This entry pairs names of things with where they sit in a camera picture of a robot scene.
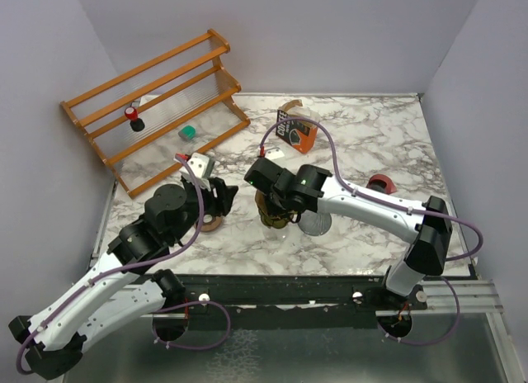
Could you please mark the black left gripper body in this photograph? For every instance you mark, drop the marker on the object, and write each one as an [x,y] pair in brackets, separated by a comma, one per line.
[209,198]

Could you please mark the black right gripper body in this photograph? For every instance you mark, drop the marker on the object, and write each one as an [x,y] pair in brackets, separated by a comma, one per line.
[280,198]

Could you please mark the round wooden dripper base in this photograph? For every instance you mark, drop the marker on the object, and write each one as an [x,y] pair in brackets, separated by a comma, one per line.
[211,223]

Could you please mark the olive green glass dripper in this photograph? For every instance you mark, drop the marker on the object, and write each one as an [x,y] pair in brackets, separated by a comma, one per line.
[272,215]

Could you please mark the grey carafe with red lid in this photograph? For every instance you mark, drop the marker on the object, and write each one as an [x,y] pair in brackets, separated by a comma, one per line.
[381,183]

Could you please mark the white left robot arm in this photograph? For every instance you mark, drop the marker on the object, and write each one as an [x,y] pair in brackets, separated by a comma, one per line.
[54,340]

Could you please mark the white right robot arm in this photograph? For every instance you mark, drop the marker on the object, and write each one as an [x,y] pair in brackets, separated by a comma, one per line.
[422,225]

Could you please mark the orange coffee filter box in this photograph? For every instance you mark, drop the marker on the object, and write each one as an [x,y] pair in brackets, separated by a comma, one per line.
[298,132]

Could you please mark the clear glass server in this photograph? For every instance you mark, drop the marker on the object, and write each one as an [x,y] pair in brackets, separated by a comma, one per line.
[277,235]

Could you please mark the brown filters in box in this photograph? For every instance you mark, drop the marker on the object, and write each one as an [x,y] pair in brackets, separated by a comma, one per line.
[298,109]

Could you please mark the green small block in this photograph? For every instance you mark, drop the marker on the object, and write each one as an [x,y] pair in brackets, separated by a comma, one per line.
[187,133]

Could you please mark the orange wooden shelf rack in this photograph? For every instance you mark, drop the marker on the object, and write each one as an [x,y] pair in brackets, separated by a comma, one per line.
[187,85]

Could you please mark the red black stamp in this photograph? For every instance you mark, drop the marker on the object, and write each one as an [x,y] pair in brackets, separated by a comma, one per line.
[136,123]

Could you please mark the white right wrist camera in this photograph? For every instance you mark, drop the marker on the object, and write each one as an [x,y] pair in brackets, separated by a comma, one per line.
[274,154]

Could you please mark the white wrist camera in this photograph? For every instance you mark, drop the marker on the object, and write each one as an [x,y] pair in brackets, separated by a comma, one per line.
[201,165]
[274,154]

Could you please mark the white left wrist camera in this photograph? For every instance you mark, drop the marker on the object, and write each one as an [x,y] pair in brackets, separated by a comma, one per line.
[201,165]

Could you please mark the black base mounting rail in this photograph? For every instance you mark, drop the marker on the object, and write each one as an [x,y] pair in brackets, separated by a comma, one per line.
[285,302]

